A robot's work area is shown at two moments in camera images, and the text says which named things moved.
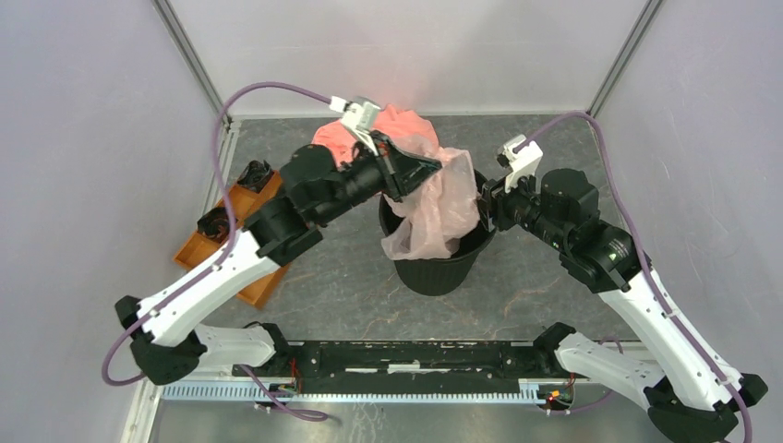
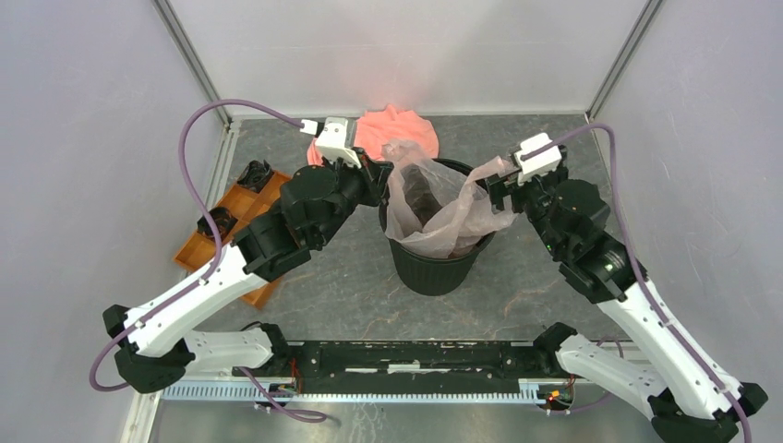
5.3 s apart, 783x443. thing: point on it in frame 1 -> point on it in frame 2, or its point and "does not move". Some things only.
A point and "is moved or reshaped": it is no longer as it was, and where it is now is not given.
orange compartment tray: [199, 249] does not move
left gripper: [401, 172] -> [374, 175]
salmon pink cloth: [391, 122] does not move
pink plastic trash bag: [434, 221] is moved or reshaped
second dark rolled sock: [256, 175] does not move
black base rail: [408, 367] does not move
